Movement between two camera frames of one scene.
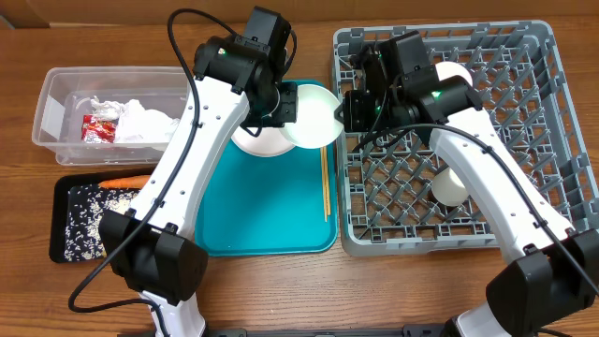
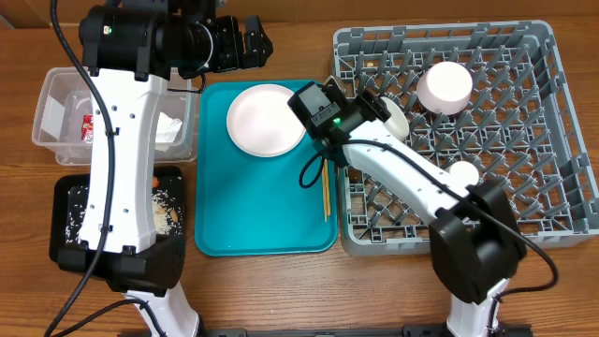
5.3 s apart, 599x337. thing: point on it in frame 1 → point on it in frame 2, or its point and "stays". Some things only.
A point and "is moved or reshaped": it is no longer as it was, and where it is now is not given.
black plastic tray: [76, 205] stays
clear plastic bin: [111, 115] stays
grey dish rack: [385, 177] stays
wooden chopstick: [323, 161] stays
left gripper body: [285, 110] → [226, 56]
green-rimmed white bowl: [316, 125] is moved or reshaped
